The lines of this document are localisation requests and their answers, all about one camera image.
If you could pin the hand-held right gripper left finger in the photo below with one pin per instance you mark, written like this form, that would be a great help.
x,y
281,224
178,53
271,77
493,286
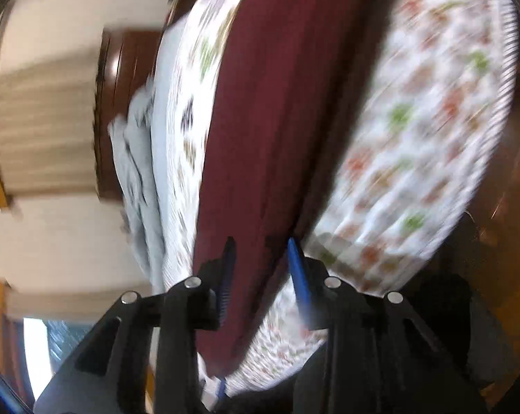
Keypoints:
x,y
229,267

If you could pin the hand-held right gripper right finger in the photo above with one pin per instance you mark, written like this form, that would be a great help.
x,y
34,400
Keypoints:
x,y
298,271

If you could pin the maroon pants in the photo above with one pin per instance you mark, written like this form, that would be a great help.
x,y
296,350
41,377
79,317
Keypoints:
x,y
264,116

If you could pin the grey blanket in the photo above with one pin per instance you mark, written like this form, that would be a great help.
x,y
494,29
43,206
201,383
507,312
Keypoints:
x,y
135,172

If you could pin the beige window valance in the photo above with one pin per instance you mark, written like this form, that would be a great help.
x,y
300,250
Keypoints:
x,y
61,304

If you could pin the floral quilted bedsheet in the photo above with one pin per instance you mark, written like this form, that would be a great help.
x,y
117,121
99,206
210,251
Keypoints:
x,y
415,138

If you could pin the dark wooden wardrobe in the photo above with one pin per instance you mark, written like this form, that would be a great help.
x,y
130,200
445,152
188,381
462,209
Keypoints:
x,y
126,95

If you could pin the wooden framed window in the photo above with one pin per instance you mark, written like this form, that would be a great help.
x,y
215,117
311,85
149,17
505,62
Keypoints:
x,y
36,345

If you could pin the beige pleated curtain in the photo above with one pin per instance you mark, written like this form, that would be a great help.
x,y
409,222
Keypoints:
x,y
44,129

